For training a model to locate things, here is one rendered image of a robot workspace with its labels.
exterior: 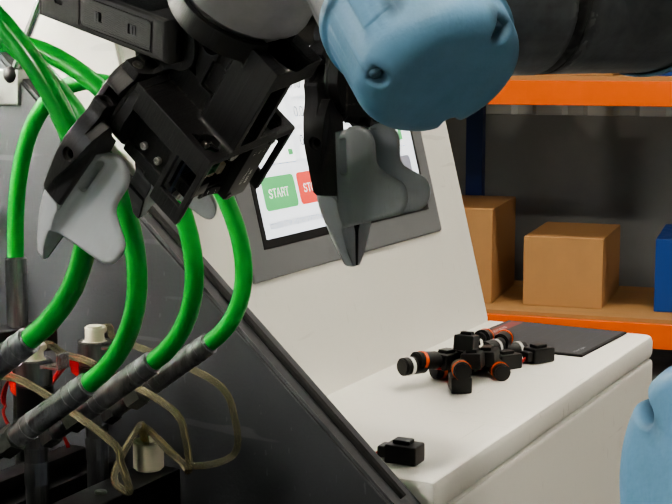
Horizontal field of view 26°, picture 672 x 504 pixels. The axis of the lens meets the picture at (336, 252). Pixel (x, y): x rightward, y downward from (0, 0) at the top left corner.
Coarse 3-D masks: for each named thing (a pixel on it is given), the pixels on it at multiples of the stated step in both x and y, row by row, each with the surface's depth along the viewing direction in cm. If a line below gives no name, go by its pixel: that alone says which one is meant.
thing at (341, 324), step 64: (0, 0) 134; (448, 192) 187; (384, 256) 168; (448, 256) 184; (320, 320) 152; (384, 320) 165; (448, 320) 180; (320, 384) 150; (640, 384) 177; (576, 448) 155
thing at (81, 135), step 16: (96, 96) 79; (112, 96) 80; (96, 112) 79; (112, 112) 80; (80, 128) 79; (96, 128) 79; (64, 144) 80; (80, 144) 80; (96, 144) 80; (112, 144) 81; (64, 160) 80; (80, 160) 81; (48, 176) 82; (64, 176) 82; (80, 176) 82; (48, 192) 83; (64, 192) 82
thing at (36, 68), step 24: (0, 24) 90; (24, 48) 89; (48, 72) 89; (48, 96) 89; (72, 120) 89; (72, 264) 89; (72, 288) 90; (48, 312) 91; (24, 336) 92; (48, 336) 92
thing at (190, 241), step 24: (0, 48) 110; (48, 48) 108; (72, 72) 107; (192, 216) 105; (192, 240) 105; (192, 264) 105; (192, 288) 105; (192, 312) 106; (168, 336) 107; (144, 360) 108; (168, 360) 108; (120, 384) 109; (96, 408) 110
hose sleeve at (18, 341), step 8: (24, 328) 93; (16, 336) 92; (0, 344) 93; (8, 344) 92; (16, 344) 92; (24, 344) 92; (0, 352) 93; (8, 352) 92; (16, 352) 92; (24, 352) 92; (32, 352) 92; (0, 360) 93; (8, 360) 93; (16, 360) 93; (24, 360) 93; (0, 368) 93; (8, 368) 93; (0, 376) 94
